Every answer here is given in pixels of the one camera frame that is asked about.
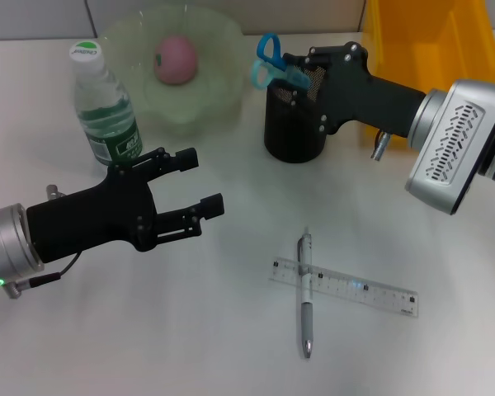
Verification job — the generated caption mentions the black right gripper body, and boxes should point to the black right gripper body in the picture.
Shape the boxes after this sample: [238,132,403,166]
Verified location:
[308,40,428,140]

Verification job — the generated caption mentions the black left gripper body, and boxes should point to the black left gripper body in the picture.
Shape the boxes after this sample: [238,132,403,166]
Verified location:
[26,163,158,265]

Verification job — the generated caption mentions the blue scissors with sheath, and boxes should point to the blue scissors with sheath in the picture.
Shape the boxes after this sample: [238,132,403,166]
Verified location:
[251,32,313,91]

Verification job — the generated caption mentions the clear bottle green label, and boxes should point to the clear bottle green label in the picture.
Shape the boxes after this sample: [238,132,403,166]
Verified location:
[68,40,144,167]

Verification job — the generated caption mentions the pink toy peach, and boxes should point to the pink toy peach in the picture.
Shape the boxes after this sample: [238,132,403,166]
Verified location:
[153,35,200,86]

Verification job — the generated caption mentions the transparent plastic ruler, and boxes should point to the transparent plastic ruler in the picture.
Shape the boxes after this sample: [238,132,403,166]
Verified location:
[269,255,420,318]

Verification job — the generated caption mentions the black mesh pen cup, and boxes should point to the black mesh pen cup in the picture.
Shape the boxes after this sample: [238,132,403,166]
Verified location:
[263,56,340,164]

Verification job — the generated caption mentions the green glass fruit plate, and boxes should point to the green glass fruit plate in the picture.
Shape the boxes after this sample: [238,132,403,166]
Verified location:
[94,4,257,127]

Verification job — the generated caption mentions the white grey ballpoint pen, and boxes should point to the white grey ballpoint pen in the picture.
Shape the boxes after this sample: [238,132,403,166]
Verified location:
[299,225,315,360]

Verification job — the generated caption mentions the yellow plastic storage bin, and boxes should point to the yellow plastic storage bin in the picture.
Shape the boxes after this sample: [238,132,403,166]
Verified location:
[361,0,495,139]

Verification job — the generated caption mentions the right gripper connector cable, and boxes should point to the right gripper connector cable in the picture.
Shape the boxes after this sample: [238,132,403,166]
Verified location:
[370,129,394,161]

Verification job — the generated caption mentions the gripper connector cable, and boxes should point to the gripper connector cable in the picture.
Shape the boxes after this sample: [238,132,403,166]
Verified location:
[7,250,84,300]
[370,129,394,161]

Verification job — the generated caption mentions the left gripper connector cable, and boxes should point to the left gripper connector cable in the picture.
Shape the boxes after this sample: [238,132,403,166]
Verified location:
[7,250,84,300]

